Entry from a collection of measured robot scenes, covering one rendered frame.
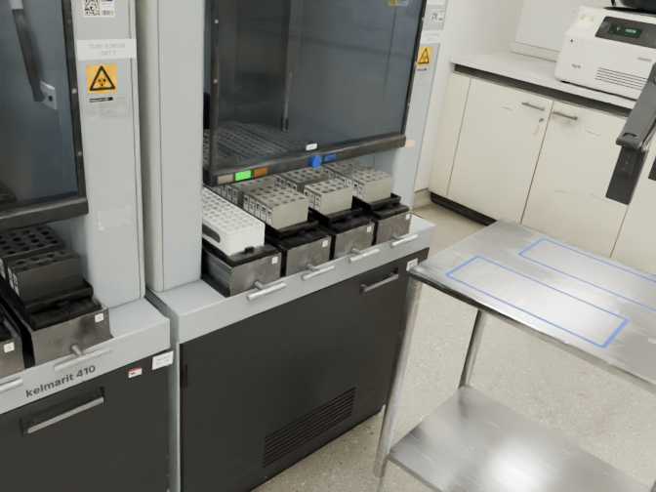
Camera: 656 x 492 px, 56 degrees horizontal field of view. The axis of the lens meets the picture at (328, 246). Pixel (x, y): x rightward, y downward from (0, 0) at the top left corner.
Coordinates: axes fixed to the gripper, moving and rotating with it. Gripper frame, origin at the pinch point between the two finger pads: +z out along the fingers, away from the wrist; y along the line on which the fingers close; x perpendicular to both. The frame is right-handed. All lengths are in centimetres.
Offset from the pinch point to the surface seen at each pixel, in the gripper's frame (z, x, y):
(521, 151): 69, 130, 219
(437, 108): 60, 186, 214
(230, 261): 39, 68, -16
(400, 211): 39, 67, 38
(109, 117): 7, 75, -37
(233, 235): 34, 70, -14
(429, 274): 38, 39, 16
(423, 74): 6, 75, 49
